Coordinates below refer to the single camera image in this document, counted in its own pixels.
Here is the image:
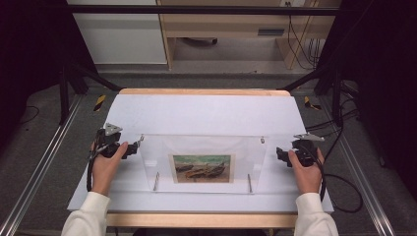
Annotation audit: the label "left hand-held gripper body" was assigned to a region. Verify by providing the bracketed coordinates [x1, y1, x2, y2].
[93, 122, 130, 160]

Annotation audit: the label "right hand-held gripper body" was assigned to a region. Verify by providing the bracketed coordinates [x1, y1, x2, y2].
[290, 132, 326, 168]

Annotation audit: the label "clear acrylic photo frame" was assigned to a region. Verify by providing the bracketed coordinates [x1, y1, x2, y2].
[137, 133, 268, 195]

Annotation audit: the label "boat painting print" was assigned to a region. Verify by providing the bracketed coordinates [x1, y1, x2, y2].
[168, 153, 236, 185]

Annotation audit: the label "person's right hand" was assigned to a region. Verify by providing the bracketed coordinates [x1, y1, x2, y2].
[287, 147, 326, 196]

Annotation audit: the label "person's left hand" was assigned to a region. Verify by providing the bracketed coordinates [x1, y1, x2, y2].
[89, 141, 130, 198]

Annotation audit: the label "left yellow clamp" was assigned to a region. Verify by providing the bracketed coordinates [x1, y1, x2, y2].
[92, 94, 108, 112]

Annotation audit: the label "yellow clamp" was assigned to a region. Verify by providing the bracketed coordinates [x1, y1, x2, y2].
[92, 94, 108, 112]
[303, 95, 323, 111]

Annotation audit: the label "right yellow clamp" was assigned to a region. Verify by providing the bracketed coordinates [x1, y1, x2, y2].
[303, 95, 323, 111]

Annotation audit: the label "black metal stand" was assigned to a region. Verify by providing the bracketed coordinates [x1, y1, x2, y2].
[58, 63, 123, 126]
[280, 65, 345, 128]

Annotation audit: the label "white table mat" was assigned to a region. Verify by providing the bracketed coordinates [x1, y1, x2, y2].
[67, 93, 334, 214]

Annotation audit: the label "white cabinet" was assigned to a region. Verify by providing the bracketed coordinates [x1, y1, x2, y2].
[66, 0, 168, 65]

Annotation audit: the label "black curtain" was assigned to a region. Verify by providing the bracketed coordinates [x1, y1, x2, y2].
[315, 0, 417, 193]
[0, 0, 96, 146]

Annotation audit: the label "black chair base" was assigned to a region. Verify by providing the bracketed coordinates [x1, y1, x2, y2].
[180, 36, 219, 47]

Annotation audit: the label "wooden desk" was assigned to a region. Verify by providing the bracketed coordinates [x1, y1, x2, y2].
[156, 0, 340, 71]

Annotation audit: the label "left hand-held gripper cable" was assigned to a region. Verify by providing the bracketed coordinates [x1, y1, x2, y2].
[86, 147, 100, 193]

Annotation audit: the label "hand-held gripper cable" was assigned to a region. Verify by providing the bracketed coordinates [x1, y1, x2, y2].
[86, 147, 100, 193]
[313, 146, 365, 214]

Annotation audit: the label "black floor cables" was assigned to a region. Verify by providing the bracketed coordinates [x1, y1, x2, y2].
[304, 82, 361, 165]

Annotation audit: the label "right hand-held gripper cable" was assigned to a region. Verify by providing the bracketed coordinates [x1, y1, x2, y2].
[313, 146, 365, 214]

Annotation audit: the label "aluminium floor rail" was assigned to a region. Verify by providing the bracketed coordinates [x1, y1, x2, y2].
[0, 94, 84, 236]
[319, 97, 396, 236]

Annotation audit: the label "thin black floor cable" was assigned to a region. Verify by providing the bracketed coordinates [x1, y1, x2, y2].
[19, 105, 40, 125]

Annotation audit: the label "hanging black cable bundle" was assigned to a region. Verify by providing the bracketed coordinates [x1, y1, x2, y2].
[286, 1, 322, 71]

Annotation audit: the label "black horizontal frame bar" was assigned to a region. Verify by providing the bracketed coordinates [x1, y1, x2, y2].
[65, 4, 342, 16]

